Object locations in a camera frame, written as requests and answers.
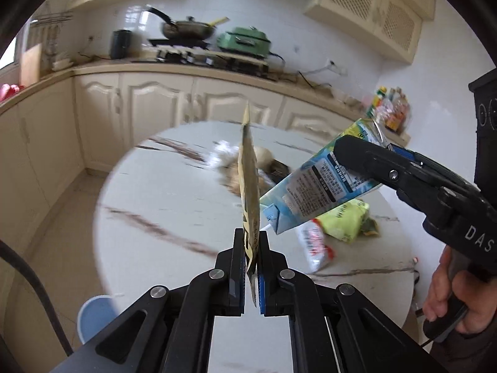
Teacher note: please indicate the yellow green snack bag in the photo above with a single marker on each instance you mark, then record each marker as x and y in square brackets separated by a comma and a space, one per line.
[345, 219]

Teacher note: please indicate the crumpled clear wrapper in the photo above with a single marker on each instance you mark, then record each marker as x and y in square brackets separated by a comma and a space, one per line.
[223, 152]

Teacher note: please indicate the round marble table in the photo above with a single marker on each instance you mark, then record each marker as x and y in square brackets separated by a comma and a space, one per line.
[163, 186]

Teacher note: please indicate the cream lower kitchen cabinets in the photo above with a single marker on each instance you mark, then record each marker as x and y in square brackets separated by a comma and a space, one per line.
[155, 105]

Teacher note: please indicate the dark small packet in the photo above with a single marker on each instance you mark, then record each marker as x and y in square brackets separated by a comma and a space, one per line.
[278, 168]

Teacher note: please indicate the light blue waste bin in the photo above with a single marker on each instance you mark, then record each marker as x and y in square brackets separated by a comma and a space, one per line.
[93, 314]

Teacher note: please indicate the black countertop appliance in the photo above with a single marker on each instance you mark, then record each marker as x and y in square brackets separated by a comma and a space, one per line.
[120, 43]

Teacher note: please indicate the wooden cutting board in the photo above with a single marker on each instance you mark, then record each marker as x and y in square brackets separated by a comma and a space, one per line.
[31, 65]

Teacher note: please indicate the yellow snack packet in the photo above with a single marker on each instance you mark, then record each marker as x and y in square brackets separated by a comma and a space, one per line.
[250, 186]

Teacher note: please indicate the white red snack packet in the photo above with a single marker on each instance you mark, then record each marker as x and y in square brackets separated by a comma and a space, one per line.
[312, 244]

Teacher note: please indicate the dark wok pan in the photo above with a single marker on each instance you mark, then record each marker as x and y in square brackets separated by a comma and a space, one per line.
[186, 28]

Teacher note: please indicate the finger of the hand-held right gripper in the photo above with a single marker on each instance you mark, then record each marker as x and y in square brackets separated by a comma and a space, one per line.
[369, 159]
[403, 154]

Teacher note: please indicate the green electric cooking pot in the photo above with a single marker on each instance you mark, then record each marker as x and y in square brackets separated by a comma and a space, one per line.
[242, 39]

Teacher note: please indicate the cluster of condiment bottles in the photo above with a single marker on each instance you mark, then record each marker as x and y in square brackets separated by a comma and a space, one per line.
[390, 109]

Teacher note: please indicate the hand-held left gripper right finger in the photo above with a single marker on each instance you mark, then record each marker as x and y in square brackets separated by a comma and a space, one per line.
[262, 295]

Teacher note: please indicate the blue white milk carton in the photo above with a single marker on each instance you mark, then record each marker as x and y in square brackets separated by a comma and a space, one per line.
[310, 186]

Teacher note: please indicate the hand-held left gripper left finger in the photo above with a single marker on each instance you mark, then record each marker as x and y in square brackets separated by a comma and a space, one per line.
[237, 279]

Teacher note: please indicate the beige round lump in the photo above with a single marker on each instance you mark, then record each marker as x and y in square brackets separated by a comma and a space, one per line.
[264, 156]

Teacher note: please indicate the person's right hand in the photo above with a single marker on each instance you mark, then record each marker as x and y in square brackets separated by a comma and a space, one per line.
[437, 291]

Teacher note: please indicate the pink cloth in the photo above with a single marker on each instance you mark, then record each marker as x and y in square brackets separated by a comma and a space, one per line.
[7, 91]

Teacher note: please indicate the wall utensil rail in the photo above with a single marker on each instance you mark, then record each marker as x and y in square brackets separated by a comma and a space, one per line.
[52, 17]

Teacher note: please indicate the brown crumpled wrapper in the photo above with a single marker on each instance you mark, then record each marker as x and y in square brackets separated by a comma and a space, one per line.
[233, 180]

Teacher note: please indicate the black induction cooker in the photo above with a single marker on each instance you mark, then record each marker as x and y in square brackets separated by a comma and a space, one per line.
[178, 41]

